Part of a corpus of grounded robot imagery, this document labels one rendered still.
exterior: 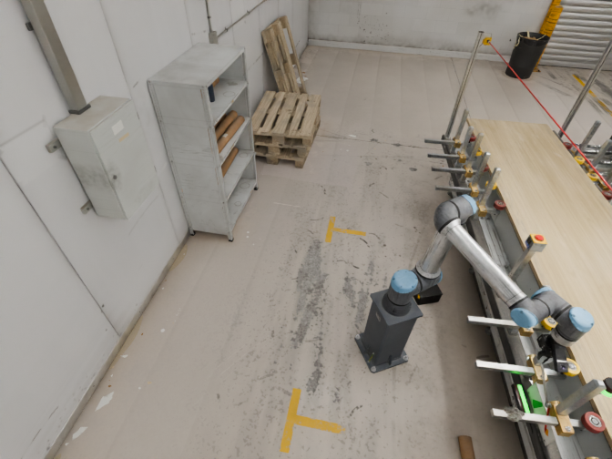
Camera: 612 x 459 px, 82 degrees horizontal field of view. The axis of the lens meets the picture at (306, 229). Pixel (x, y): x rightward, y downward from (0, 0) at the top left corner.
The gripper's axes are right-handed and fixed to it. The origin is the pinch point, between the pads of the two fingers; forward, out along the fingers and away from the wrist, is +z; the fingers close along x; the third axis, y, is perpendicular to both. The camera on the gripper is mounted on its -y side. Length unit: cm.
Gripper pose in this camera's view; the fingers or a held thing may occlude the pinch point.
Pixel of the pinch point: (540, 363)
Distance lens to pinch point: 207.5
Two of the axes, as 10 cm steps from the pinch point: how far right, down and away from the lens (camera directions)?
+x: -9.9, -1.0, 0.7
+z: -0.2, 7.2, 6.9
